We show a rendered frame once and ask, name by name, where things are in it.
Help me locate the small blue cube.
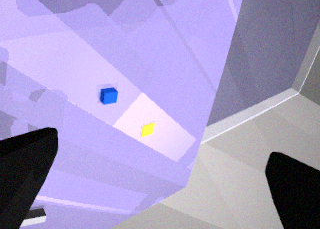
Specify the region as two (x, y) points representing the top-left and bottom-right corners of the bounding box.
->
(100, 88), (119, 105)

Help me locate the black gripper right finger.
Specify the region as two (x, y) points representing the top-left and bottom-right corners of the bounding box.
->
(265, 152), (320, 229)

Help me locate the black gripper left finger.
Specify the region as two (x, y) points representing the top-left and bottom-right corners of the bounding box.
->
(0, 128), (59, 229)

